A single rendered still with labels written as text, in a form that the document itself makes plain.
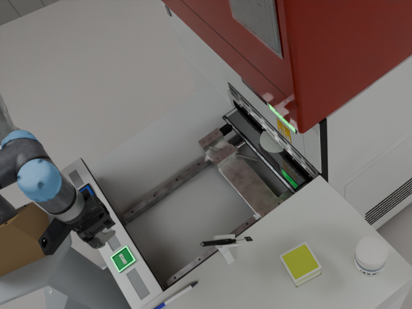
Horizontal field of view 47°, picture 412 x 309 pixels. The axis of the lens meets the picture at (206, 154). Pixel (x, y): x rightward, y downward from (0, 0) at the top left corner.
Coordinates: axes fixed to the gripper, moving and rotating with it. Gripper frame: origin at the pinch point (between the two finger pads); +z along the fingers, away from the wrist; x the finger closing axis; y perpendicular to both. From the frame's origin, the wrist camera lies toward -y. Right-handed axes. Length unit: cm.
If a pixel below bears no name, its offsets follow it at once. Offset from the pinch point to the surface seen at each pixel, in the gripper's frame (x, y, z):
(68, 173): 37.0, -0.5, 14.7
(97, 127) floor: 134, 12, 111
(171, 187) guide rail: 17.0, 23.8, 25.8
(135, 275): -6.0, 1.3, 15.1
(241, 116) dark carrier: 20, 56, 21
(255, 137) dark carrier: 11, 54, 21
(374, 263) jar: -44, 50, 5
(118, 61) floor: 173, 47, 111
